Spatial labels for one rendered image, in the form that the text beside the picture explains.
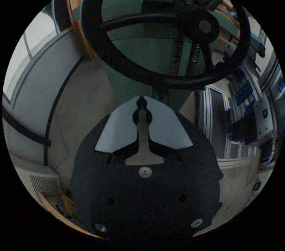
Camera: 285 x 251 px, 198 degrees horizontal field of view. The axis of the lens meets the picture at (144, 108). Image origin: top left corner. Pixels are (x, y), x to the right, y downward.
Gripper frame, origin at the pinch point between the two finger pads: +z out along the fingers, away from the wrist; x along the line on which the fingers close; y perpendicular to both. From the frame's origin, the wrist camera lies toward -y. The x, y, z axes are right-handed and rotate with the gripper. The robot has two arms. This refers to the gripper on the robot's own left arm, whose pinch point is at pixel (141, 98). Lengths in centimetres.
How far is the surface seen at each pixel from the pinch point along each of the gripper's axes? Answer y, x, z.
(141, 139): 59, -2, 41
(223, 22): -24.7, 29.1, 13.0
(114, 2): -23.8, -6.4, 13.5
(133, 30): -13.8, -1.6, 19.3
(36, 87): -5, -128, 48
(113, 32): -13.9, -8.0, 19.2
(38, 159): 64, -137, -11
